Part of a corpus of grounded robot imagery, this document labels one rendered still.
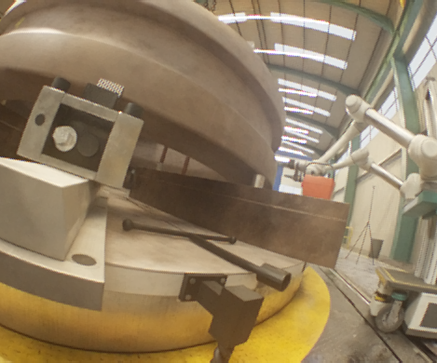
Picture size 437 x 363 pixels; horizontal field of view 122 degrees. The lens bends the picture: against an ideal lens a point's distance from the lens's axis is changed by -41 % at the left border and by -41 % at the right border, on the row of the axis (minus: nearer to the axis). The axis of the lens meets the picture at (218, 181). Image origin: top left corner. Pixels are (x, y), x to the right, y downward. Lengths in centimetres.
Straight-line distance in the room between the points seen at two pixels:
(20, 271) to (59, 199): 11
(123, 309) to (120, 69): 100
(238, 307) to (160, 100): 94
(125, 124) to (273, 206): 98
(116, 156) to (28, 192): 36
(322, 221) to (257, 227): 41
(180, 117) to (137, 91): 26
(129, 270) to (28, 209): 27
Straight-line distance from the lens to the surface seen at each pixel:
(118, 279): 49
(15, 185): 31
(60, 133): 64
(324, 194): 124
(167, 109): 107
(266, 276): 64
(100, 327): 60
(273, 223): 128
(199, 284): 55
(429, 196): 131
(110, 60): 113
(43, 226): 30
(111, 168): 61
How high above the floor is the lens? 49
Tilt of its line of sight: 7 degrees up
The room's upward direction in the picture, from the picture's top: 15 degrees clockwise
